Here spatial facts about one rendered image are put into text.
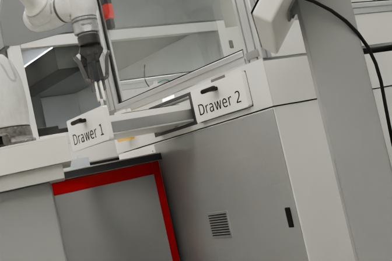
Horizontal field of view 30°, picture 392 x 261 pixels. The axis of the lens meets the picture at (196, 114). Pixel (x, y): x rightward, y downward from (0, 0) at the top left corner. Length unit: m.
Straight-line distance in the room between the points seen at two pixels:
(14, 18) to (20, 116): 1.32
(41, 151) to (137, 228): 0.77
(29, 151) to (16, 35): 1.42
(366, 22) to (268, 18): 1.00
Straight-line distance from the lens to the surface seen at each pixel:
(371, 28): 2.52
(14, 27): 3.31
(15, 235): 2.00
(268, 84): 2.16
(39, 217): 1.99
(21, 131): 2.05
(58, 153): 1.94
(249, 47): 2.21
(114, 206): 2.57
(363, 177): 1.71
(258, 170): 2.26
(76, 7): 2.56
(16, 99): 2.06
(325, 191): 2.24
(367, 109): 1.71
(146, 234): 2.63
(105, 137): 2.33
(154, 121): 2.41
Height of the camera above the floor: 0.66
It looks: 4 degrees up
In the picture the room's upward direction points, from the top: 13 degrees counter-clockwise
